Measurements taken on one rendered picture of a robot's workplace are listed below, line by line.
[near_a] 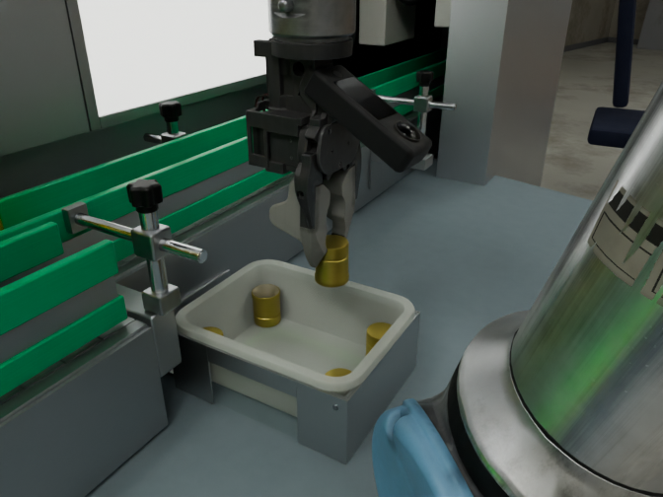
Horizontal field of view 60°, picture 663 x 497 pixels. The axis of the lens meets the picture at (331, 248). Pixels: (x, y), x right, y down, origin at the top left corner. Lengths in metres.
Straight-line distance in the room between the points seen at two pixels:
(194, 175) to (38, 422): 0.35
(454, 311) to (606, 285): 0.62
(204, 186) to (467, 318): 0.39
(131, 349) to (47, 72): 0.37
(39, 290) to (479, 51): 0.95
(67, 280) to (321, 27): 0.29
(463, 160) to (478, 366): 1.03
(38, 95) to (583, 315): 0.68
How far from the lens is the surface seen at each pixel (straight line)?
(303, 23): 0.49
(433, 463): 0.25
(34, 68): 0.77
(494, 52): 1.21
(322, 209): 0.53
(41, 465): 0.54
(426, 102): 1.03
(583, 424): 0.22
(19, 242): 0.56
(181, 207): 0.72
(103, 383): 0.54
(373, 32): 1.43
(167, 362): 0.59
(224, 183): 0.78
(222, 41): 1.00
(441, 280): 0.88
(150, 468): 0.60
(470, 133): 1.25
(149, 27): 0.89
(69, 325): 0.52
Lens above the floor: 1.18
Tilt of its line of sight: 27 degrees down
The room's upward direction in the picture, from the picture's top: straight up
